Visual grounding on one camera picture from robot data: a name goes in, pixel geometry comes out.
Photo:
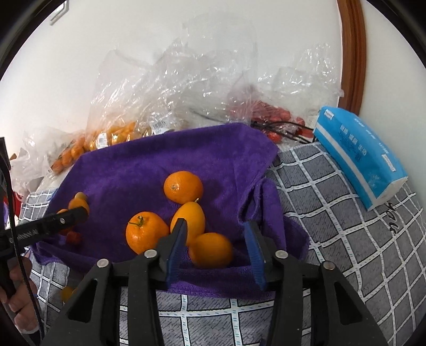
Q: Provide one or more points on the large round mandarin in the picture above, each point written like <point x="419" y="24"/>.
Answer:
<point x="183" y="188"/>

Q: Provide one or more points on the small orange kumquat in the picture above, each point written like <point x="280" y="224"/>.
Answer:
<point x="62" y="213"/>

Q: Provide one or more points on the oval orange citrus fruit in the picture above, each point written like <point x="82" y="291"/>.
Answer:
<point x="194" y="216"/>

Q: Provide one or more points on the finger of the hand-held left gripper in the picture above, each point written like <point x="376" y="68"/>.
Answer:
<point x="50" y="224"/>

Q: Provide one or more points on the clear bag of red tomatoes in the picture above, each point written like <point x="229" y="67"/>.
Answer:
<point x="276" y="106"/>

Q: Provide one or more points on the red cherry tomato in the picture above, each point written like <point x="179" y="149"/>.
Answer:
<point x="73" y="237"/>

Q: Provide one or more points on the crumpled clear plastic bag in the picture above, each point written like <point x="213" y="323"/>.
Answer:
<point x="206" y="66"/>

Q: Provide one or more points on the person's left hand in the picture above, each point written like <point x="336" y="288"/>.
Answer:
<point x="18" y="301"/>

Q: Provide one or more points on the purple towel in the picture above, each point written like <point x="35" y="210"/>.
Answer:
<point x="149" y="159"/>

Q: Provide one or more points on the clear bag of kumquats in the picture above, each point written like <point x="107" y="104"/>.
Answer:
<point x="116" y="129"/>

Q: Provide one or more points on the brown wooden door frame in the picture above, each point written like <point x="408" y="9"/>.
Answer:
<point x="352" y="50"/>

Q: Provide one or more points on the small round kumquat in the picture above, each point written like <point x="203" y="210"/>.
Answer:
<point x="80" y="201"/>

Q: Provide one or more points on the small yellow kumquat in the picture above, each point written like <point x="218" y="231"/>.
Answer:
<point x="67" y="293"/>

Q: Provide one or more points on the blue tissue pack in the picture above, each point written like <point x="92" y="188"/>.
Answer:
<point x="352" y="149"/>

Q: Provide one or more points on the white wall switch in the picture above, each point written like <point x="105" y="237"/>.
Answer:
<point x="59" y="11"/>

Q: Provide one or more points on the round orange mandarin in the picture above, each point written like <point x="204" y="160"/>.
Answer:
<point x="211" y="251"/>

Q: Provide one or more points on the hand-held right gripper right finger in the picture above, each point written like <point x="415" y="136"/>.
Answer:
<point x="256" y="256"/>

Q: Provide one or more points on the mandarin with green stem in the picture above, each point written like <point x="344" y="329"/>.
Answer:
<point x="146" y="234"/>

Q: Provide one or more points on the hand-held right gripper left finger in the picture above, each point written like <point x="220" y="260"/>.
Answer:
<point x="173" y="262"/>

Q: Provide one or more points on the clear bag of mandarins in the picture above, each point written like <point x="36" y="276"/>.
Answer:
<point x="63" y="156"/>

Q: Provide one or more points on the grey checked bedsheet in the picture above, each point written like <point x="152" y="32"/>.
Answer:
<point x="332" y="233"/>

